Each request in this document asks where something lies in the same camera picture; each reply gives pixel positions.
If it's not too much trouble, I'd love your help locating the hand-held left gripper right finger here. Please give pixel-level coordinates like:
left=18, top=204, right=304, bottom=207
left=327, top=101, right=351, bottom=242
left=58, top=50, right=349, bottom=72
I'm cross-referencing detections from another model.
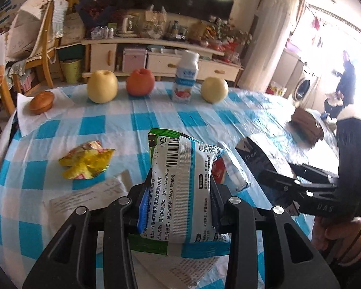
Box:
left=209, top=176, right=340, bottom=289

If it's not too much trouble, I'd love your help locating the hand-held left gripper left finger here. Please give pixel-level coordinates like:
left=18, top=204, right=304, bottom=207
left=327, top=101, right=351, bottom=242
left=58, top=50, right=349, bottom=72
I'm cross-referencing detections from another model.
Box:
left=22, top=184, right=152, bottom=289

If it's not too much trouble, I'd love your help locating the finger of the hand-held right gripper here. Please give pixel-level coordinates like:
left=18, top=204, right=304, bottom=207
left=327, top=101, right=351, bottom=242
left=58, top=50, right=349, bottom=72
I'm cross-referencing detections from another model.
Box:
left=288, top=163, right=339, bottom=185
left=235, top=136, right=335, bottom=206

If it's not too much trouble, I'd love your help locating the red snack packet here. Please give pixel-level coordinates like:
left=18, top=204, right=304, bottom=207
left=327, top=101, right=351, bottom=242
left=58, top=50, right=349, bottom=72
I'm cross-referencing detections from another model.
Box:
left=212, top=157, right=228, bottom=185

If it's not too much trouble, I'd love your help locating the white teal wet wipes pack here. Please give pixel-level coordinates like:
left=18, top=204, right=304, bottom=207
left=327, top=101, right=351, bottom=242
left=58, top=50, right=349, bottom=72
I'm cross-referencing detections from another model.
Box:
left=137, top=135, right=226, bottom=244

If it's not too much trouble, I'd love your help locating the green trash bin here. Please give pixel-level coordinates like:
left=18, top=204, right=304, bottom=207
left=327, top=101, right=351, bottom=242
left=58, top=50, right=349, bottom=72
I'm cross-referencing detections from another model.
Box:
left=61, top=59, right=84, bottom=84

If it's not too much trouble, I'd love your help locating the person's right hand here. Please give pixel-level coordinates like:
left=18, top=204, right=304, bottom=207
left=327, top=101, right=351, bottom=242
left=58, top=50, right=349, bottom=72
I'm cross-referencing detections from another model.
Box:
left=311, top=217, right=361, bottom=267

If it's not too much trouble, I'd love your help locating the clear white plastic wrapper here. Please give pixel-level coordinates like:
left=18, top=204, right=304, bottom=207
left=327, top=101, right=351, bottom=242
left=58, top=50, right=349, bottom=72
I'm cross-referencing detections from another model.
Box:
left=225, top=153, right=251, bottom=192

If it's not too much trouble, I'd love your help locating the brown pouch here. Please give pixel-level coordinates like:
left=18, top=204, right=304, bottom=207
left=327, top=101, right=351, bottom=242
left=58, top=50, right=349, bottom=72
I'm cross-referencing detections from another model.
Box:
left=291, top=107, right=325, bottom=145

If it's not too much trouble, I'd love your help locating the white paper receipt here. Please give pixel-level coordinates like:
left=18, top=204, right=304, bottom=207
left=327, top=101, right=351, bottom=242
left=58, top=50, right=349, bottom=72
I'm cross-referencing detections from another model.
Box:
left=49, top=170, right=133, bottom=253

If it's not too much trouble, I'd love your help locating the white printed paper sheet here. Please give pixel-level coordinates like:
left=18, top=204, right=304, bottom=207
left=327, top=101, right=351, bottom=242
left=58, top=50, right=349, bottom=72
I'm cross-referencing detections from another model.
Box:
left=135, top=251, right=219, bottom=289

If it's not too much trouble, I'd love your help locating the yellow snack wrapper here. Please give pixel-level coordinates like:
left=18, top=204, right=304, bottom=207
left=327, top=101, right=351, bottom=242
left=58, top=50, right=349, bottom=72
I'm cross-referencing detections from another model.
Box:
left=58, top=140, right=115, bottom=180

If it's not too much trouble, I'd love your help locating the right yellow apple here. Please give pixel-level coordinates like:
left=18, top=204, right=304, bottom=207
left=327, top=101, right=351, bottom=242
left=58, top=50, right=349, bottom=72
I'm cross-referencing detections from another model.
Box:
left=200, top=76, right=229, bottom=104

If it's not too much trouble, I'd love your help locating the yellow apple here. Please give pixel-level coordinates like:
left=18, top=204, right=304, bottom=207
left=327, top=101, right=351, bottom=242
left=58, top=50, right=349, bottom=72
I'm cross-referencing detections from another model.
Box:
left=87, top=69, right=119, bottom=104
left=200, top=76, right=229, bottom=104

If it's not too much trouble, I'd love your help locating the green snack packet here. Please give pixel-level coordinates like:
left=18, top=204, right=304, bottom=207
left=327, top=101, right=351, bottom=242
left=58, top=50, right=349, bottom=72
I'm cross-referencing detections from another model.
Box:
left=129, top=128, right=200, bottom=257

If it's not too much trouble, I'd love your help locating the white washing machine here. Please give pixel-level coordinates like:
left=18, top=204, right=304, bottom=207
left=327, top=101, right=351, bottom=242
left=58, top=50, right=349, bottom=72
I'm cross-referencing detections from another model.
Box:
left=293, top=63, right=320, bottom=103

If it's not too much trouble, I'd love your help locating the blue checkered tablecloth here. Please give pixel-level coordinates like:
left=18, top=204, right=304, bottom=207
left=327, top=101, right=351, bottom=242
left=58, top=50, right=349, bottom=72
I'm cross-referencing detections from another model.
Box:
left=0, top=81, right=349, bottom=289

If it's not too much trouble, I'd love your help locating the white yogurt bottle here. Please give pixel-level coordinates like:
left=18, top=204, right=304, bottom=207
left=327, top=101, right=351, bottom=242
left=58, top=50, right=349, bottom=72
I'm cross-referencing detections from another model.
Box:
left=172, top=50, right=200, bottom=104

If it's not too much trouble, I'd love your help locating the cream TV cabinet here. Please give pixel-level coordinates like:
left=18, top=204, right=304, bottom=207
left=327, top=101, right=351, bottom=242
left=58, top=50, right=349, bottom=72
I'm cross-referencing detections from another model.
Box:
left=81, top=38, right=245, bottom=88

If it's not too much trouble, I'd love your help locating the left yellow apple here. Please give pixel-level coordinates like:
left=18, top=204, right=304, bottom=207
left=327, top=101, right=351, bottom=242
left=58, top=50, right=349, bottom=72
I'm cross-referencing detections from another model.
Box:
left=87, top=69, right=119, bottom=104

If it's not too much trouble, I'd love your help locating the red apple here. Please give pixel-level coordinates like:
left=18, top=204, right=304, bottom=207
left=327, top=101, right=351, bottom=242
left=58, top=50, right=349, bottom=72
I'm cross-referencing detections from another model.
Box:
left=126, top=68, right=156, bottom=97

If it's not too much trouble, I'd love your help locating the white paper napkin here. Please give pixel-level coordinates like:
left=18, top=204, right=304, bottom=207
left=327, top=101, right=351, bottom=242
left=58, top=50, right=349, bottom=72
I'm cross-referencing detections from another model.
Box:
left=16, top=87, right=76, bottom=137

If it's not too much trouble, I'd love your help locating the brown muffin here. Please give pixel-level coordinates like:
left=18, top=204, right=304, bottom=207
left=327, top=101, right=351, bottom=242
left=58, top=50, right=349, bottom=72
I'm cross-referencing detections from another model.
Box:
left=29, top=91, right=55, bottom=115

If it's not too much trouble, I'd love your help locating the pink storage box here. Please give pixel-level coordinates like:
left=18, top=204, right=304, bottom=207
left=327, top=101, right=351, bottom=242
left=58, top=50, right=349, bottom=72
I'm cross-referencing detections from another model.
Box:
left=122, top=47, right=148, bottom=73

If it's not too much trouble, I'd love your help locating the wooden chair with cushion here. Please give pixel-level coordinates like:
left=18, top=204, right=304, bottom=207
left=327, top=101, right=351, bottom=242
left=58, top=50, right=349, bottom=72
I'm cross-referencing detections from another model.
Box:
left=5, top=0, right=70, bottom=88

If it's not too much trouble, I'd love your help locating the electric kettle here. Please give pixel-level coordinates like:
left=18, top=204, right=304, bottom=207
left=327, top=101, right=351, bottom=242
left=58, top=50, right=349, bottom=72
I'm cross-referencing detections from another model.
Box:
left=121, top=15, right=139, bottom=36

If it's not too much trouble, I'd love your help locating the dark wrapped flower bouquet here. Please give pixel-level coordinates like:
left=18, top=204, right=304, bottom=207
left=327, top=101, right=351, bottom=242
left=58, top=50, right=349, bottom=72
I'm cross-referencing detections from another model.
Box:
left=76, top=0, right=124, bottom=28

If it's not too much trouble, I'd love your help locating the black cable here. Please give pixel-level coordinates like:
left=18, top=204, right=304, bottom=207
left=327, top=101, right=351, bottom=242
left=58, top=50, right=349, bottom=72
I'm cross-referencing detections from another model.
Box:
left=334, top=217, right=361, bottom=266

